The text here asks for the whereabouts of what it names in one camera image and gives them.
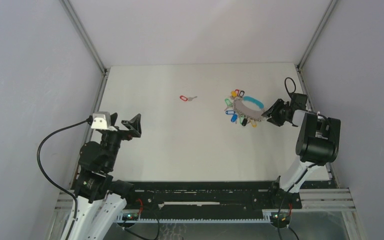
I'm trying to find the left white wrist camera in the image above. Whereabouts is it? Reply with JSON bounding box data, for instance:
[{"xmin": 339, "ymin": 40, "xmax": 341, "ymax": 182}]
[{"xmin": 90, "ymin": 111, "xmax": 111, "ymax": 130}]

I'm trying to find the white cable duct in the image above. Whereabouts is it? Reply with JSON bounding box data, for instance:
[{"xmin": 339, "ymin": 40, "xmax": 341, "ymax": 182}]
[{"xmin": 114, "ymin": 211, "xmax": 272, "ymax": 224}]

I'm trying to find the key with red tag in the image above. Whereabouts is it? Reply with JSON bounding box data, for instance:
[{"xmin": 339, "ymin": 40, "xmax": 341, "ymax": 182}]
[{"xmin": 179, "ymin": 95, "xmax": 197, "ymax": 102}]

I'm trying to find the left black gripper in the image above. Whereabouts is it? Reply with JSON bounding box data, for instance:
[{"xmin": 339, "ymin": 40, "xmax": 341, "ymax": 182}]
[{"xmin": 101, "ymin": 112, "xmax": 142, "ymax": 170}]

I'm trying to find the metal key organizer ring plate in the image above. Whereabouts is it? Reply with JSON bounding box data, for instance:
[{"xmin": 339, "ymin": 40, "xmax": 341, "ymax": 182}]
[{"xmin": 224, "ymin": 89, "xmax": 265, "ymax": 128}]

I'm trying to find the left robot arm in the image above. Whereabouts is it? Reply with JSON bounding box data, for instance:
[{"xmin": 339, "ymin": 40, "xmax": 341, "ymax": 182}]
[{"xmin": 60, "ymin": 111, "xmax": 142, "ymax": 240}]

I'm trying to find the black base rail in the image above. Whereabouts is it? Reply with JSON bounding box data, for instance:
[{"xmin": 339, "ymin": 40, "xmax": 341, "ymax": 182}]
[{"xmin": 126, "ymin": 181, "xmax": 302, "ymax": 220}]

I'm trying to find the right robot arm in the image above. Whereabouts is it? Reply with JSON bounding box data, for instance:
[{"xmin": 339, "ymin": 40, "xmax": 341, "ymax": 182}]
[{"xmin": 262, "ymin": 93, "xmax": 342, "ymax": 208}]

